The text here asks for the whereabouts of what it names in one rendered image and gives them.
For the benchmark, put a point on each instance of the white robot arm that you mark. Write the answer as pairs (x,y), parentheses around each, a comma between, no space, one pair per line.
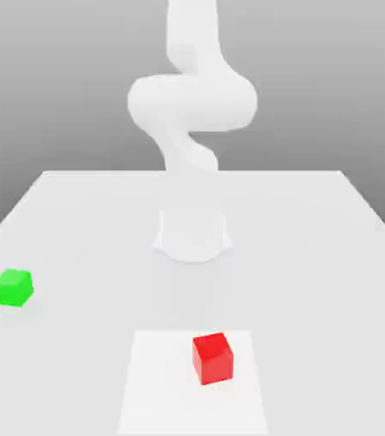
(192,102)

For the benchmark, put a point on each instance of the small red cube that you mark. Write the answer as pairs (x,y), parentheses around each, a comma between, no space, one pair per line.
(213,359)

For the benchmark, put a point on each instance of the small green cube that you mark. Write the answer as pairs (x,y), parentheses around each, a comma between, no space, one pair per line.
(13,287)

